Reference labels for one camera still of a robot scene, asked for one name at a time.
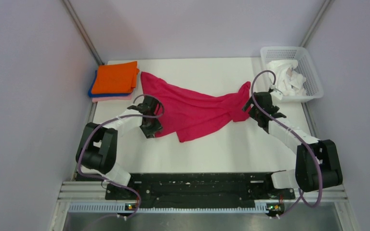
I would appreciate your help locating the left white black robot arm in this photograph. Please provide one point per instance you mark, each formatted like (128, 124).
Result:
(97, 152)

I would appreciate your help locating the folded blue t-shirt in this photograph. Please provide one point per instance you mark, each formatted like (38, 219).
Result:
(92, 95)

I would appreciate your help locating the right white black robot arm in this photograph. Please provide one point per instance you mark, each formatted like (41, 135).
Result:
(317, 163)

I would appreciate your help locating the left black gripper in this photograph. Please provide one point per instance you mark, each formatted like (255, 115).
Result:
(157, 127)

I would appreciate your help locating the folded pink t-shirt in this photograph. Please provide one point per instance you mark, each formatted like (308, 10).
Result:
(110, 98)

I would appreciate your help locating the white slotted cable duct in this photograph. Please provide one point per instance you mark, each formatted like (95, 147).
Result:
(126, 208)

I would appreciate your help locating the white plastic laundry basket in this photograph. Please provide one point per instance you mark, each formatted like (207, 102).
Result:
(313, 87)

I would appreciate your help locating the crimson red t-shirt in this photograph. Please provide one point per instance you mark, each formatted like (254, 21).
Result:
(192, 115)

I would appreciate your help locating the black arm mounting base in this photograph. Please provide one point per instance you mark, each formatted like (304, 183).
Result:
(198, 190)

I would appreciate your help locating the folded orange t-shirt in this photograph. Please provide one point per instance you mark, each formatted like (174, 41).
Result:
(116, 78)

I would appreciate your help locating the crumpled white t-shirt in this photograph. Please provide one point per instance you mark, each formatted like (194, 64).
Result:
(288, 81)

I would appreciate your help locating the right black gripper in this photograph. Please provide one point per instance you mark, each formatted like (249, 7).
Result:
(247, 106)

